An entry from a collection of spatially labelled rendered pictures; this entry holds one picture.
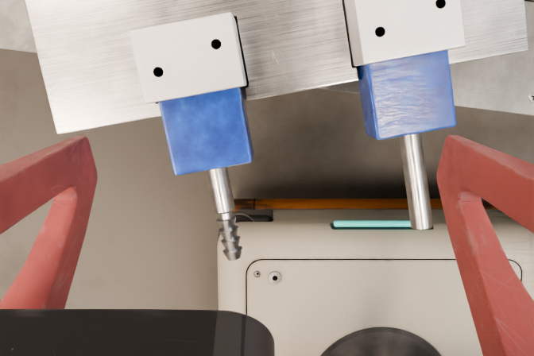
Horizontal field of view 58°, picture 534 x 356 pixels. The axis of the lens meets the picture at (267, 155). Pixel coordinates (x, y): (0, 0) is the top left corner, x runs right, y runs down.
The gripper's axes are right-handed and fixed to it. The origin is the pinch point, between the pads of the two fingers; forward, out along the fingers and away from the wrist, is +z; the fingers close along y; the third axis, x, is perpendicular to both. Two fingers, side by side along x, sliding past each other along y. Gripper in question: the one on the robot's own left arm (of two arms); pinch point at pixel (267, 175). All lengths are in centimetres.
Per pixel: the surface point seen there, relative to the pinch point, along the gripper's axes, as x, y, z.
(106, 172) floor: 62, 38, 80
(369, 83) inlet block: 3.8, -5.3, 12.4
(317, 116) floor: 50, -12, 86
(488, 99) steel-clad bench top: 7.9, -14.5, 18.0
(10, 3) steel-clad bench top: 2.4, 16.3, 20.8
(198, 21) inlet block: 0.6, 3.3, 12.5
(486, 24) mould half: 1.6, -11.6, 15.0
